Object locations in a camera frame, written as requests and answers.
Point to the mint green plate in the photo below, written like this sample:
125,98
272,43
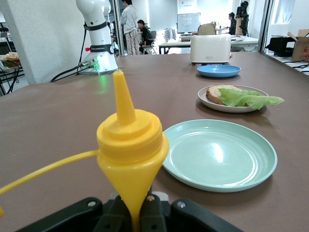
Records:
217,154

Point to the yellow squeeze bottle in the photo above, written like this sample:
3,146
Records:
130,145

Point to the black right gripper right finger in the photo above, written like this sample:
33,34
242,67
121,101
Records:
188,217

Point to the seated person dark clothes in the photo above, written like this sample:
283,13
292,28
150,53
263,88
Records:
233,24

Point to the dark humanoid robot figure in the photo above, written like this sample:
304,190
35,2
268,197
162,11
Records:
242,17

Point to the white work table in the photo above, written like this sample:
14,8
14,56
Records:
173,44

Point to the seated person black jacket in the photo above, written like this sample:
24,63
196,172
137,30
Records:
144,33

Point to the brown bread slice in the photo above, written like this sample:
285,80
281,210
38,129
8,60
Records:
207,29
213,93

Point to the green lettuce leaf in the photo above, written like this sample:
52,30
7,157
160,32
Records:
241,99

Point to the white toaster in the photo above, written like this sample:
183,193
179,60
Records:
210,48

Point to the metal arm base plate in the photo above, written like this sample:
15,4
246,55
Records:
94,72

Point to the standing person grey jacket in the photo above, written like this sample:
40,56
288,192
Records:
130,26

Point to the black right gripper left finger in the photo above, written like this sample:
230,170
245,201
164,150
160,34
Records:
72,217

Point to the beige plate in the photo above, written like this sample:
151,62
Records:
217,106

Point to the black metal rack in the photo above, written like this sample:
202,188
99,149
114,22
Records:
10,77

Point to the brown cardboard box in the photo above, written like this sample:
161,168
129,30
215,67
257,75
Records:
301,46

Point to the black equipment case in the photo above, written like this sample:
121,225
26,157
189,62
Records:
280,46

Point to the blue plate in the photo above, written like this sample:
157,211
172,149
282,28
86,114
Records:
218,71

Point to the whiteboard screen on stand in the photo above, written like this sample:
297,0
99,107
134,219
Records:
188,23

